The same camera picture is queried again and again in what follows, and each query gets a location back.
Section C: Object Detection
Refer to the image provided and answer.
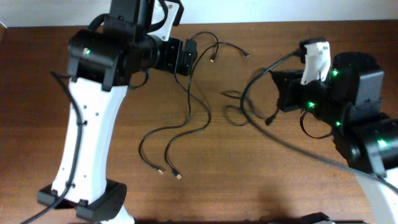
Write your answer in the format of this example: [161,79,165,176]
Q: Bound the black usb cable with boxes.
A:
[137,30,220,174]
[164,41,251,180]
[221,90,280,127]

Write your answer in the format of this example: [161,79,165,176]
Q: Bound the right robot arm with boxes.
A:
[271,52,397,223]

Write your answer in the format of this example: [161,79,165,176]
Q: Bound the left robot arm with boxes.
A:
[37,0,196,223]

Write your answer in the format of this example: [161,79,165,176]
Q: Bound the right camera cable black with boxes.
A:
[239,49,398,197]

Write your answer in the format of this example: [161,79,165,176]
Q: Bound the camera cable black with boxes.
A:
[239,49,398,197]
[18,70,88,224]

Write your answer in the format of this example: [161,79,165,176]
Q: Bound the left camera cable black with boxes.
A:
[18,70,88,224]

